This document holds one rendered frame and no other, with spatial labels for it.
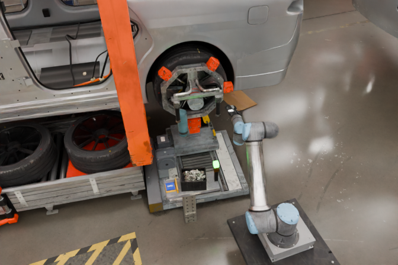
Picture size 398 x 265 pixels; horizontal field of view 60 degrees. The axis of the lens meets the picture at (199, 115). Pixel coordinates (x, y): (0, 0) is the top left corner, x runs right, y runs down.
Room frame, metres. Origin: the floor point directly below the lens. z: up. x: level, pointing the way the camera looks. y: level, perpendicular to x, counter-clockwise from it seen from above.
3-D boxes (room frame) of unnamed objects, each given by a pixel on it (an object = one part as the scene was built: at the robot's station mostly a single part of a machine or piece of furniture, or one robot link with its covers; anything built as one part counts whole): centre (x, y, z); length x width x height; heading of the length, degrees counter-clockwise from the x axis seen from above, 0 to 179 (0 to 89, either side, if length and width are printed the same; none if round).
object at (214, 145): (2.60, 0.08, 0.13); 0.50 x 0.36 x 0.10; 101
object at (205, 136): (2.60, 0.08, 0.32); 0.40 x 0.30 x 0.28; 101
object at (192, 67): (2.44, 0.05, 0.85); 0.54 x 0.07 x 0.54; 101
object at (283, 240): (1.32, -0.57, 0.45); 0.19 x 0.19 x 0.10
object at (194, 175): (1.75, 0.06, 0.51); 0.20 x 0.14 x 0.13; 91
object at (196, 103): (2.37, 0.04, 0.85); 0.21 x 0.14 x 0.14; 11
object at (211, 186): (1.75, 0.07, 0.44); 0.43 x 0.17 x 0.03; 101
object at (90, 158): (2.34, 0.91, 0.39); 0.66 x 0.66 x 0.24
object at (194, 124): (2.48, 0.06, 0.48); 0.16 x 0.12 x 0.17; 11
